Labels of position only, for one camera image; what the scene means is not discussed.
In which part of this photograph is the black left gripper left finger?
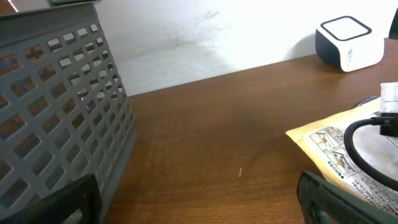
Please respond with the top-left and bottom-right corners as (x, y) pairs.
(1, 174), (102, 224)

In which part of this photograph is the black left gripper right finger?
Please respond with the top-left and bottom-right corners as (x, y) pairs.
(297, 171), (397, 224)

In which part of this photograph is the cream snack bag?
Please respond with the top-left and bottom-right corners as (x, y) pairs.
(286, 98), (397, 217)

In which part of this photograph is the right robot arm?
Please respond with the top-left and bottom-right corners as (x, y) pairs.
(389, 9), (398, 40)

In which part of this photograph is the white barcode scanner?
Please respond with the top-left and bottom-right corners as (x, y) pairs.
(315, 16), (384, 72)

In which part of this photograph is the dark grey plastic basket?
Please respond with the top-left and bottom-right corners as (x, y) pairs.
(1, 1), (137, 219)

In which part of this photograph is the black right camera cable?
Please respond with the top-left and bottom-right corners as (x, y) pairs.
(343, 112), (398, 192)

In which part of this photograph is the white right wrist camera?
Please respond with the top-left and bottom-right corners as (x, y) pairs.
(380, 82), (398, 113)

